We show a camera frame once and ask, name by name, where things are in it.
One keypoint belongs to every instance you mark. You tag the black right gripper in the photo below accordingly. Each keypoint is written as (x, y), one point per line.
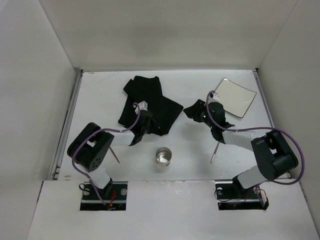
(198, 112)

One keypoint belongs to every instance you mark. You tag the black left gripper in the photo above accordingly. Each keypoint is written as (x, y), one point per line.
(149, 122)

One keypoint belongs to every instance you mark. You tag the black cloth placemat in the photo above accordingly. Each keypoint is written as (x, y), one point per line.
(164, 110)

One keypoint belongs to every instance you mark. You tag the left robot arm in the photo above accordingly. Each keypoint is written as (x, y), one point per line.
(89, 148)

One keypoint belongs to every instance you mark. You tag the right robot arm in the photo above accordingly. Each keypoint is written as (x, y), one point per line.
(272, 153)

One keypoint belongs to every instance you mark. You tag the silver metal cup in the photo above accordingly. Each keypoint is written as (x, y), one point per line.
(163, 157)

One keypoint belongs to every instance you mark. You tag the silver knife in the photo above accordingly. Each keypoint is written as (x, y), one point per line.
(214, 153)

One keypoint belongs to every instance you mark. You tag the white square plate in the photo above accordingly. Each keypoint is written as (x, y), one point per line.
(235, 99)

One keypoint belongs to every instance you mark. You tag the copper fork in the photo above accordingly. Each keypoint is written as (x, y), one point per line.
(114, 154)

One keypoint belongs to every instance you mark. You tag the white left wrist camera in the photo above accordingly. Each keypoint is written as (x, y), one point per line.
(141, 106)

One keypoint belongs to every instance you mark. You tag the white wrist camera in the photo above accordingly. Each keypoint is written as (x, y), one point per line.
(141, 106)
(213, 97)

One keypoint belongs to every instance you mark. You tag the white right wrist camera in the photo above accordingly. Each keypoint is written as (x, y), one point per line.
(213, 97)

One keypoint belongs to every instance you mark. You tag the right aluminium table rail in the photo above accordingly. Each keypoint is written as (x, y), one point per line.
(257, 79)

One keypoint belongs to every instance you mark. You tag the aluminium table rail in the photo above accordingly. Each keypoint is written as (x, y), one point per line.
(58, 156)
(257, 79)

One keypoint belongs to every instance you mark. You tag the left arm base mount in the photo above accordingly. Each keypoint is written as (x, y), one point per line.
(115, 200)

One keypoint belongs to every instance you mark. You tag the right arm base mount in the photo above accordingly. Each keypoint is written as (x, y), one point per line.
(230, 199)

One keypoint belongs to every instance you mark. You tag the left aluminium table rail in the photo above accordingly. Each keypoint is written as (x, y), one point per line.
(58, 156)

